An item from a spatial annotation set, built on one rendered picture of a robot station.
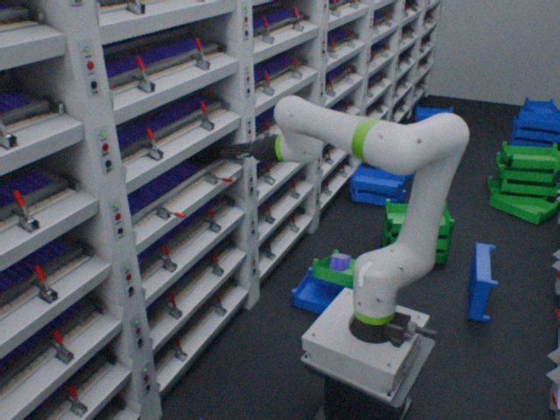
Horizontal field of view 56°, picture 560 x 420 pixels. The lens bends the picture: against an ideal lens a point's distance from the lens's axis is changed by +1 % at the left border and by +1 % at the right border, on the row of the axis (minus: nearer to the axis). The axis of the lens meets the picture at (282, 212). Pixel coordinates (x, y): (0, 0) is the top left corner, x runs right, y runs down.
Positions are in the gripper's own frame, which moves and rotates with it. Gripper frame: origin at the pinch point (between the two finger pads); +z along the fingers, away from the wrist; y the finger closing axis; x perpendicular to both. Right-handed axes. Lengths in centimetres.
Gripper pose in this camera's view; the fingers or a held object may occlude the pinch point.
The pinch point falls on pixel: (216, 152)
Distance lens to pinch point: 185.4
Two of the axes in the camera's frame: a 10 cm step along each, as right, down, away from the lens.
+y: -4.2, 4.4, -7.9
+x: 2.1, 9.0, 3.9
